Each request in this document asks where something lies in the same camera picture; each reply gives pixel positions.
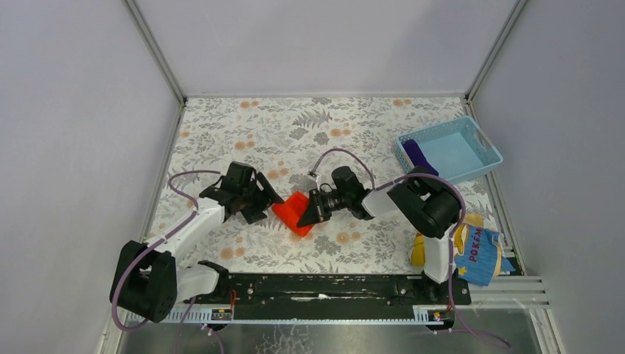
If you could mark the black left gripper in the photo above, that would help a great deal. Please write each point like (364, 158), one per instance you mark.
(255, 196)

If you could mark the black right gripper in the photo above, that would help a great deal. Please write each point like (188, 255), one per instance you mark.
(315, 206)

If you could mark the orange towel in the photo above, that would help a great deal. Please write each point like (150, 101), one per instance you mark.
(291, 211)

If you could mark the purple towel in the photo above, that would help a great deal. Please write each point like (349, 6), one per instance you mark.
(416, 156)

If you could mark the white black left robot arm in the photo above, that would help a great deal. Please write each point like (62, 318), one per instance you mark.
(149, 279)

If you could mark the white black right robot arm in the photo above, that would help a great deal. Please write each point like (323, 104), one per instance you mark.
(427, 201)

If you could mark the floral patterned table mat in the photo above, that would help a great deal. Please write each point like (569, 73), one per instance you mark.
(284, 138)

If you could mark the light blue plastic basket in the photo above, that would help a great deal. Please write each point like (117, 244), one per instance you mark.
(458, 149)

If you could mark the yellow blue Pokemon towel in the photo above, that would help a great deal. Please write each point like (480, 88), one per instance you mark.
(474, 252)

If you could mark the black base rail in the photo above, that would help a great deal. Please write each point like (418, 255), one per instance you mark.
(347, 290)

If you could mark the white slotted cable duct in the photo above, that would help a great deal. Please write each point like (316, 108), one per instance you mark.
(271, 314)

